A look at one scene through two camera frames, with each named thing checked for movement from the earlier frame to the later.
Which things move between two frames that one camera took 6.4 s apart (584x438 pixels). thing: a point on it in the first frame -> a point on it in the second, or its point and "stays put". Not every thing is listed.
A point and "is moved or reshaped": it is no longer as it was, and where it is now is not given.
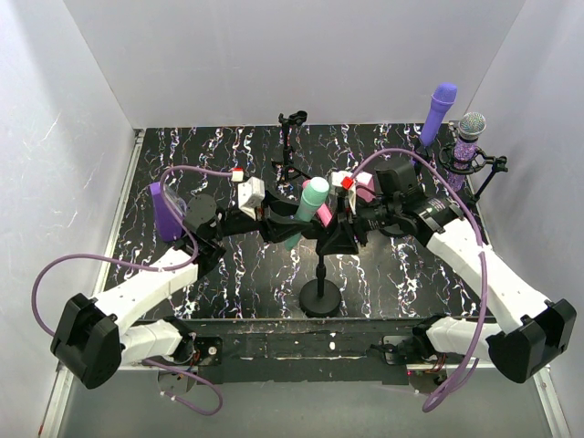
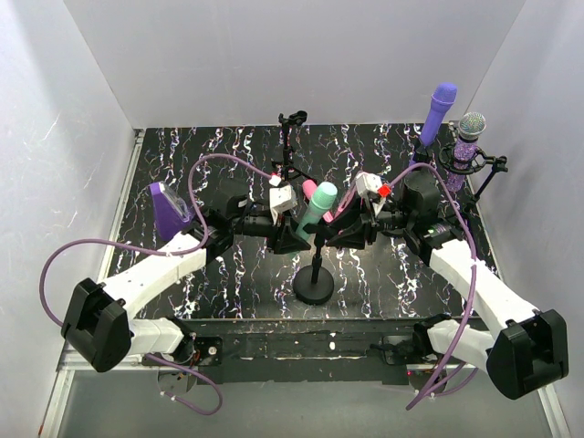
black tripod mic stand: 295,118 stays put
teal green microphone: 314,189 is moved or reshaped
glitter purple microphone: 470,127 stays put
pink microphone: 324,211 -> 307,188
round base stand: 320,297 is moved or reshaped
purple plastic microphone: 443,96 stays put
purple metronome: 169,226 stays put
